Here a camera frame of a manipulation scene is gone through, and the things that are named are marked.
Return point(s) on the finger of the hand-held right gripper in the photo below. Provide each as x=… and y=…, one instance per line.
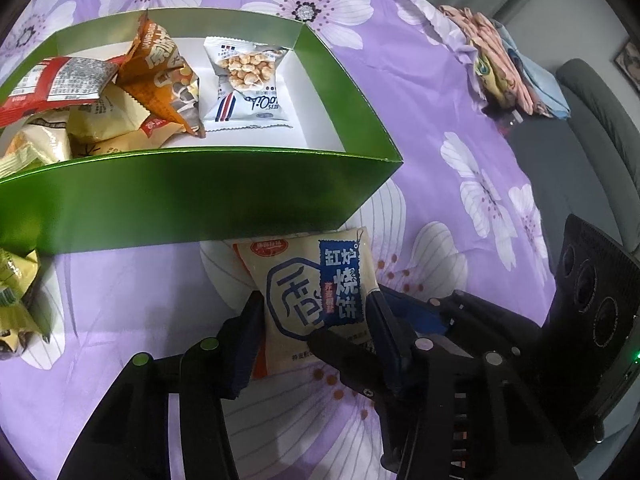
x=345, y=357
x=425, y=317

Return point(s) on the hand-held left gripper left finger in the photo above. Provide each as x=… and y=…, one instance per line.
x=247, y=345

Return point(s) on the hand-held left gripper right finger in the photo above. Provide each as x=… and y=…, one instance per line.
x=397, y=345

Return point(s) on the white blue baked cake packet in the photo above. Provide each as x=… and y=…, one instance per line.
x=305, y=290

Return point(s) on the green cardboard box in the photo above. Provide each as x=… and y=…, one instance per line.
x=175, y=200

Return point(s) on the grey white peanut packet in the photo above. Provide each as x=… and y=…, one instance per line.
x=245, y=90

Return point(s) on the tan rice cracker packet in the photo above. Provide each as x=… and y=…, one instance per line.
x=105, y=115

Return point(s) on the orange snack packet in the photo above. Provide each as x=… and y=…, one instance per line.
x=160, y=70

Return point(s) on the cream corn snack packet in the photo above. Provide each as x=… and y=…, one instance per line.
x=30, y=150

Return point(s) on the red white snack packet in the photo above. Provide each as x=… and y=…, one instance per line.
x=55, y=85

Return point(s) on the grey sofa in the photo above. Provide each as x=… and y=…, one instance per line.
x=605, y=135

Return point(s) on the purple floral tablecloth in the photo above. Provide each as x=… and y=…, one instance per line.
x=425, y=85

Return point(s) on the framed picture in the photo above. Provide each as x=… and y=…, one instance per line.
x=629, y=60

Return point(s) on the pile of folded clothes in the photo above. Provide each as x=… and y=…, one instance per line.
x=510, y=60

